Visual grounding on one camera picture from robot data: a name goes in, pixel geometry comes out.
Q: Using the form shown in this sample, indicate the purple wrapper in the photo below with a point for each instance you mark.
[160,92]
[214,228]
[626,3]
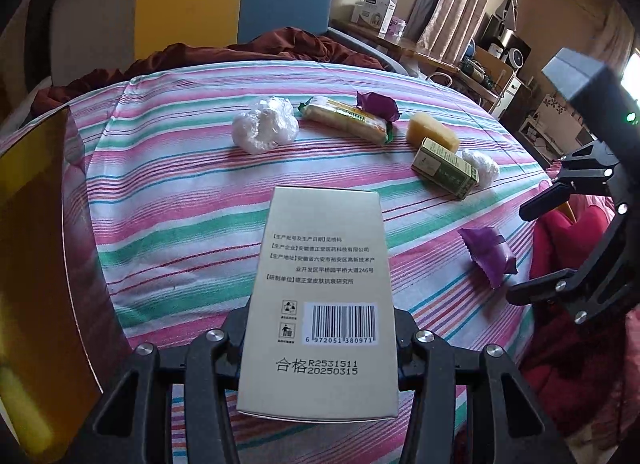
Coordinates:
[377,103]
[487,254]

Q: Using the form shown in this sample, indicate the gold tin box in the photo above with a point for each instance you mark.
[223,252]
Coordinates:
[40,244]

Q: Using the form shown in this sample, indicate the dark red blanket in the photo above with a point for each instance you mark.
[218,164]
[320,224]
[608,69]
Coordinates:
[280,46]

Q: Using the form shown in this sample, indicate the small green box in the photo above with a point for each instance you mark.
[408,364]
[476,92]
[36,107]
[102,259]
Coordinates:
[442,168]

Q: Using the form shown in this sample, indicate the cracker packet with green ends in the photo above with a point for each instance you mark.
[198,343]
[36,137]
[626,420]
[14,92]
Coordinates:
[345,116]

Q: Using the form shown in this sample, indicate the small white plastic ball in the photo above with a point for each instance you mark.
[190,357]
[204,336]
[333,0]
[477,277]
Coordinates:
[482,166]

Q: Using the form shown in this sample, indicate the striped tablecloth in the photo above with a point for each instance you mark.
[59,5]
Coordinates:
[200,219]

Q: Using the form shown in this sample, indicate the wooden shelf unit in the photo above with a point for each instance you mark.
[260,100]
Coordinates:
[492,63]

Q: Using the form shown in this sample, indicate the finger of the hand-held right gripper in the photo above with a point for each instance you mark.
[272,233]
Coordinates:
[540,289]
[542,201]

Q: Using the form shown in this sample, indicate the white carton box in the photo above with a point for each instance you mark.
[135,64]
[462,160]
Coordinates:
[372,8]

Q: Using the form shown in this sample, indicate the pink patterned curtain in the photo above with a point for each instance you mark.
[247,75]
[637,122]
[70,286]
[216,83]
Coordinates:
[460,3]

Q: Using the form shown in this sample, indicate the yellow sponge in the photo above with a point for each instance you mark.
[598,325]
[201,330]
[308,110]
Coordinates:
[430,128]

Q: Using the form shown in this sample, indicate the red cloth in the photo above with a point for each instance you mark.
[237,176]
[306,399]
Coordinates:
[575,369]

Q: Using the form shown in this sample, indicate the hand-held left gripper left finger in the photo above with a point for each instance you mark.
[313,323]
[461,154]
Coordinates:
[232,339]

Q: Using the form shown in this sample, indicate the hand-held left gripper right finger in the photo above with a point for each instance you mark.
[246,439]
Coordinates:
[406,344]

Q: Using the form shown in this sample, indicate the beige carton box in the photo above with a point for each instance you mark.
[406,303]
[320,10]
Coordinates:
[320,269]

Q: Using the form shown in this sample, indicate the black speaker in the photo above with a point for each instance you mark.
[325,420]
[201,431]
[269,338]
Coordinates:
[515,51]

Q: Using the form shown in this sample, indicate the wooden side table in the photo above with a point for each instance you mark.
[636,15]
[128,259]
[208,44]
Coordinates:
[415,46]

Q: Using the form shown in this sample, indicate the purple tissue pack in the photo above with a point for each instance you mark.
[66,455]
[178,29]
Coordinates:
[392,27]

